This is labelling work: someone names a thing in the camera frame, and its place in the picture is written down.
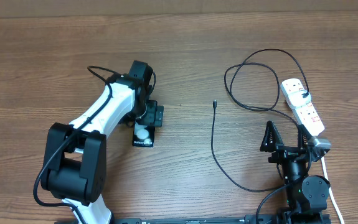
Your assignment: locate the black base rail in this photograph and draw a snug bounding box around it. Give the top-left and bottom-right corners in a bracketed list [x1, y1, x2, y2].
[113, 215, 331, 224]

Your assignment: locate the white power strip cord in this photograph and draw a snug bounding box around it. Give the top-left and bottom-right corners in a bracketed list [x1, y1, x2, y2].
[320, 156, 346, 224]

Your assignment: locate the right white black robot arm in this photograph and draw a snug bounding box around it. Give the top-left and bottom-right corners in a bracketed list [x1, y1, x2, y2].
[255, 121, 331, 223]

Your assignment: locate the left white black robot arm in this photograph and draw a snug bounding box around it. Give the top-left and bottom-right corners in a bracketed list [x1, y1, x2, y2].
[32, 60, 164, 223]

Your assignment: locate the white charger plug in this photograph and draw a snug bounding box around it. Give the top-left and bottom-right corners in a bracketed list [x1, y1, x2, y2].
[286, 90, 311, 109]

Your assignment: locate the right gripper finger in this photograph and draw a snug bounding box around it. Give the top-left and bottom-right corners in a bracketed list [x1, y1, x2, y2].
[260, 121, 284, 152]
[298, 124, 311, 149]

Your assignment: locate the white power strip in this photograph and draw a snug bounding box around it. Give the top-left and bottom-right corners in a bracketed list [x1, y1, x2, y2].
[280, 78, 324, 136]

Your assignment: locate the black Galaxy phone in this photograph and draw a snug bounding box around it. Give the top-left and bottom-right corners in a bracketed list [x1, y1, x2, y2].
[132, 123, 155, 147]

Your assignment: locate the black charger cable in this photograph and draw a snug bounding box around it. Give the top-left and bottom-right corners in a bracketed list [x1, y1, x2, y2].
[210, 49, 311, 192]

